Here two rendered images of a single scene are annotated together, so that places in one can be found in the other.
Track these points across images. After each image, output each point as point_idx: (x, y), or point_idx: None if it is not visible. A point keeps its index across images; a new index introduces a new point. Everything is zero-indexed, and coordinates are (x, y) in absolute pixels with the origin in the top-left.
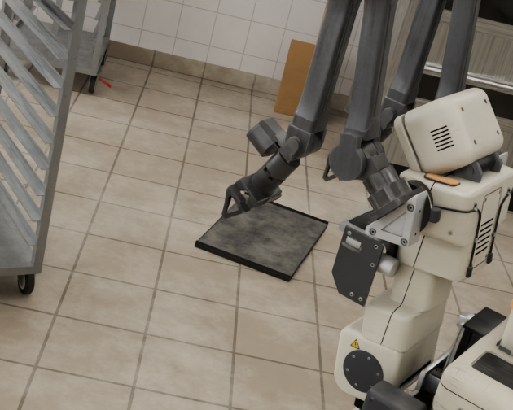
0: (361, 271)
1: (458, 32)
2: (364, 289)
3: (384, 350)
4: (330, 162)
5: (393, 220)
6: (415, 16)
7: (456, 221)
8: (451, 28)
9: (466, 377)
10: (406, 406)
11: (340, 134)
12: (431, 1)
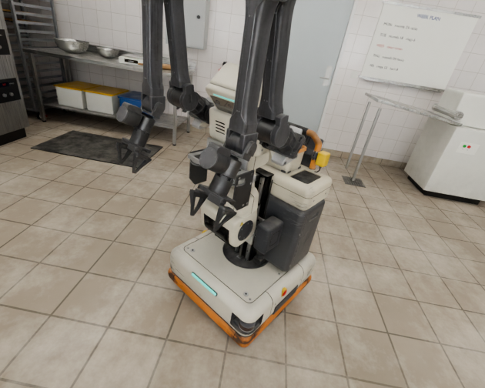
0: (245, 191)
1: (181, 31)
2: (248, 197)
3: (252, 213)
4: (275, 141)
5: None
6: (151, 27)
7: None
8: (175, 29)
9: (314, 188)
10: (278, 222)
11: (281, 119)
12: (158, 11)
